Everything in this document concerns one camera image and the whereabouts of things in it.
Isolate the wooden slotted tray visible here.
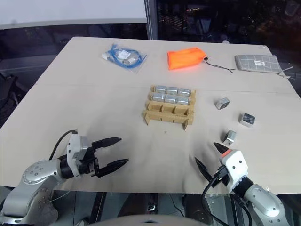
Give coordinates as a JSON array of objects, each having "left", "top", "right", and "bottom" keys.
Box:
[{"left": 142, "top": 84, "right": 197, "bottom": 131}]

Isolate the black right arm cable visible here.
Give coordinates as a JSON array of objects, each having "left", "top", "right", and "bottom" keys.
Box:
[{"left": 201, "top": 173, "right": 256, "bottom": 226}]

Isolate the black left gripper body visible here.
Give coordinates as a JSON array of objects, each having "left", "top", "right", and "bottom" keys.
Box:
[{"left": 78, "top": 145, "right": 100, "bottom": 178}]

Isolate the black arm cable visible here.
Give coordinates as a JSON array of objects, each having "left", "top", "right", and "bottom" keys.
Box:
[
  {"left": 48, "top": 129, "right": 78, "bottom": 163},
  {"left": 201, "top": 173, "right": 256, "bottom": 226}
]

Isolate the black chair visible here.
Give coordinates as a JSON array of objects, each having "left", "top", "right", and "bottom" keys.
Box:
[{"left": 0, "top": 72, "right": 30, "bottom": 129}]

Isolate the plastic bag with blue cable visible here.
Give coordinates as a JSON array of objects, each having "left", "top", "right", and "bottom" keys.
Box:
[{"left": 101, "top": 42, "right": 148, "bottom": 74}]

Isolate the grey window pillar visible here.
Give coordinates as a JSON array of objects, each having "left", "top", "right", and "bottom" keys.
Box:
[{"left": 143, "top": 0, "right": 158, "bottom": 40}]

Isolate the white window blind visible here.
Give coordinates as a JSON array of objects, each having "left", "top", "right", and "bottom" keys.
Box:
[{"left": 0, "top": 0, "right": 148, "bottom": 30}]

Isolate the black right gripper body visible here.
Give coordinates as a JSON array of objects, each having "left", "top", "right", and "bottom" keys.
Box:
[{"left": 212, "top": 165, "right": 230, "bottom": 187}]

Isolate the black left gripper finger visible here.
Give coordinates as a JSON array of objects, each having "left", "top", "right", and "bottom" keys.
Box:
[
  {"left": 97, "top": 158, "right": 130, "bottom": 178},
  {"left": 91, "top": 137, "right": 123, "bottom": 151}
]

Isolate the orange drawstring pouch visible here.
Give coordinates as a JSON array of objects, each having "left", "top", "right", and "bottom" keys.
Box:
[{"left": 167, "top": 47, "right": 236, "bottom": 74}]

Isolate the grey checked fabric pouch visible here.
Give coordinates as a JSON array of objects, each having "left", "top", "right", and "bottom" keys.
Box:
[{"left": 234, "top": 54, "right": 294, "bottom": 81}]

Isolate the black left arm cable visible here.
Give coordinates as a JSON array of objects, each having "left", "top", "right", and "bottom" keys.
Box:
[{"left": 48, "top": 129, "right": 78, "bottom": 163}]

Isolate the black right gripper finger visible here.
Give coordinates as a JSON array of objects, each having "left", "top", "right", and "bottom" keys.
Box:
[
  {"left": 194, "top": 157, "right": 214, "bottom": 184},
  {"left": 213, "top": 142, "right": 228, "bottom": 155}
]

